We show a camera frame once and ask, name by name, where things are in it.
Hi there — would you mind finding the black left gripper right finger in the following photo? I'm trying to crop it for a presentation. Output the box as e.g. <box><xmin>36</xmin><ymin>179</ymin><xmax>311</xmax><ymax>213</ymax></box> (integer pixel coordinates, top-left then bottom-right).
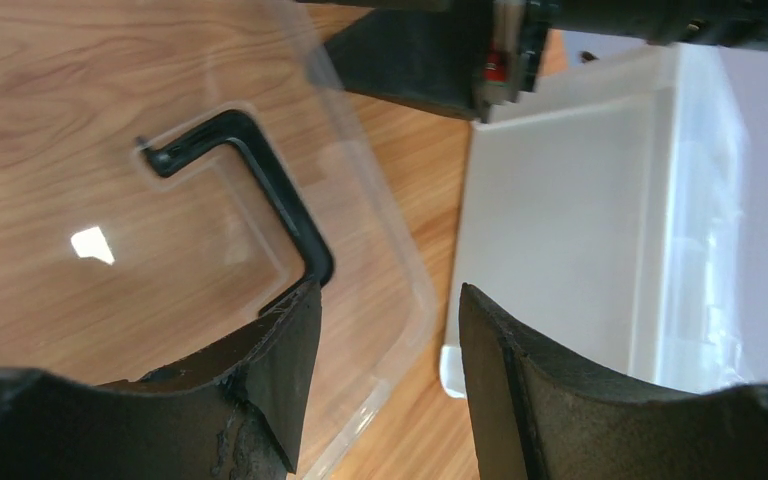
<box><xmin>459</xmin><ymin>284</ymin><xmax>768</xmax><ymax>479</ymax></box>

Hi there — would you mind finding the clear plastic lid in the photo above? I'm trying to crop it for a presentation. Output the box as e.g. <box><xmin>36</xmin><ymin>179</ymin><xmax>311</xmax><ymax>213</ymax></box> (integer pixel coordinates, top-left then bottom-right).
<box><xmin>0</xmin><ymin>1</ymin><xmax>436</xmax><ymax>479</ymax></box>

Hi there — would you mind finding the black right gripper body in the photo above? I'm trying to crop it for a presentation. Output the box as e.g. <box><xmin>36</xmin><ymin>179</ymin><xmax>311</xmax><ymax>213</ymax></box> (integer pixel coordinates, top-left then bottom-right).
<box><xmin>297</xmin><ymin>0</ymin><xmax>768</xmax><ymax>124</ymax></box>

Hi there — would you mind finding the white plastic box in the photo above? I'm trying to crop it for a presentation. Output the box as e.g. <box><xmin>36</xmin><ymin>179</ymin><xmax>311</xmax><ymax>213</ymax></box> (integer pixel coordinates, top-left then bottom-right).
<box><xmin>439</xmin><ymin>44</ymin><xmax>752</xmax><ymax>398</ymax></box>

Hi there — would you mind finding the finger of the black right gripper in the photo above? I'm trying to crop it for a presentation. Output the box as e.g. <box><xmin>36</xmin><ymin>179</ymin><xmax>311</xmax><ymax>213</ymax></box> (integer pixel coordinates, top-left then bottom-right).
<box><xmin>324</xmin><ymin>6</ymin><xmax>493</xmax><ymax>121</ymax></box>

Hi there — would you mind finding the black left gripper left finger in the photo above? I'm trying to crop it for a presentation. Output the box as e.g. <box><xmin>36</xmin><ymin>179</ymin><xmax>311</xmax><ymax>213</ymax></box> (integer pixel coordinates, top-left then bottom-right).
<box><xmin>0</xmin><ymin>280</ymin><xmax>321</xmax><ymax>479</ymax></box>

